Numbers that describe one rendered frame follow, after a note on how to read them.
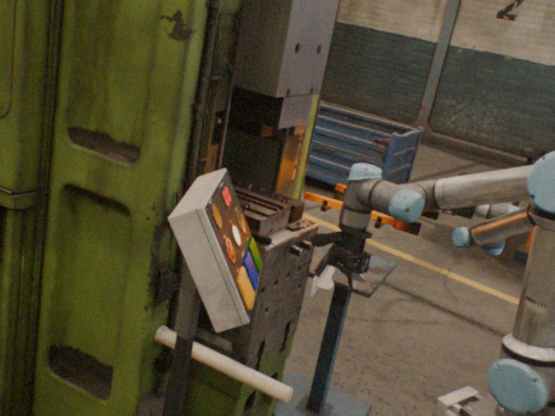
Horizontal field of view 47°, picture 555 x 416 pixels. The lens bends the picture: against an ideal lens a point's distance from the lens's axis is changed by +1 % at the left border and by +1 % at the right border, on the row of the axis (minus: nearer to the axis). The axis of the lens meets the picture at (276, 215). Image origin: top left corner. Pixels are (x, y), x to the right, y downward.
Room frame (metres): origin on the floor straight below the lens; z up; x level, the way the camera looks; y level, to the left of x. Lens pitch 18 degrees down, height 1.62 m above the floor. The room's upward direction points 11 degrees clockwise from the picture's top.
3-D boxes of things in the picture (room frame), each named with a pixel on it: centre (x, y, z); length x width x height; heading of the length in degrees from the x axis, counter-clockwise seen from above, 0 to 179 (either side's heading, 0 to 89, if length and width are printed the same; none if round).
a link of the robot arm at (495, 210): (2.30, -0.82, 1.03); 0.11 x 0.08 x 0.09; 70
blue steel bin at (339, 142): (6.18, -0.55, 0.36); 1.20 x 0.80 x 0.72; 62
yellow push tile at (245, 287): (1.30, 0.04, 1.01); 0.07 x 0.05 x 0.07; 0
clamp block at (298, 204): (2.13, -0.02, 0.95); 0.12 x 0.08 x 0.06; 65
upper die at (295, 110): (2.04, 0.19, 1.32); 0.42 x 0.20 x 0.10; 65
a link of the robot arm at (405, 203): (1.46, -0.28, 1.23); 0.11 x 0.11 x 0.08; 50
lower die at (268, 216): (2.04, 0.19, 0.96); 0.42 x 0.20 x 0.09; 65
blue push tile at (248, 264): (1.40, 0.04, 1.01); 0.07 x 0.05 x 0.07; 0
